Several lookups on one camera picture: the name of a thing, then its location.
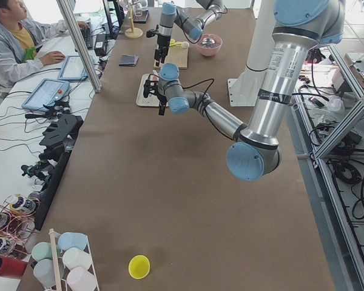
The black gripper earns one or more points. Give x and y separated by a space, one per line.
162 100
162 41

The small pink bowl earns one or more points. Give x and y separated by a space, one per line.
153 77

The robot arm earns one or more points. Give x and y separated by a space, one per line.
299 27
191 27

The large pink bowl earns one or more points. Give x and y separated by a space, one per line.
209 51

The bamboo cutting board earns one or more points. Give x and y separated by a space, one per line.
177 56

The yellow plastic knife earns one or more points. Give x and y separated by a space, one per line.
176 44

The wooden mug tree stand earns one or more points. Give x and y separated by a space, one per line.
132 32

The grey folded cloth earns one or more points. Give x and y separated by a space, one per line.
128 60

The metal ice scoop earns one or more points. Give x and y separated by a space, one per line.
208 42

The black power adapter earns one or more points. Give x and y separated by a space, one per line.
100 46

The blue teach pendant far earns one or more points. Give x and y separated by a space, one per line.
72 69

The blue teach pendant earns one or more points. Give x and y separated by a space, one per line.
46 94
72 69

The black tool stand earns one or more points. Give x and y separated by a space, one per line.
53 160

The blue teach pendant near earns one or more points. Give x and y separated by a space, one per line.
46 94

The seated person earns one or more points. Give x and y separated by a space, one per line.
19 34

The yellow plastic cup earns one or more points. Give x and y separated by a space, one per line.
139 267

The blue plastic cup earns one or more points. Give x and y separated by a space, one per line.
72 239

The white plastic cup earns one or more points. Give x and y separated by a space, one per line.
76 258

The green plastic cup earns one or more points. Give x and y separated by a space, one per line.
42 250

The pink plastic cup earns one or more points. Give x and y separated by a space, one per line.
79 279

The grey plastic cup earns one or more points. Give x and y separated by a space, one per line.
43 271

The red cylinder cup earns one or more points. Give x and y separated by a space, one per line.
12 268

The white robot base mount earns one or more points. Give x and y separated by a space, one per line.
243 91

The aluminium frame post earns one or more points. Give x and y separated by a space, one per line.
74 30

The white wire cup rack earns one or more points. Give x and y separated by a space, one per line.
64 271

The wooden rack post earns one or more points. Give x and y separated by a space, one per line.
55 260

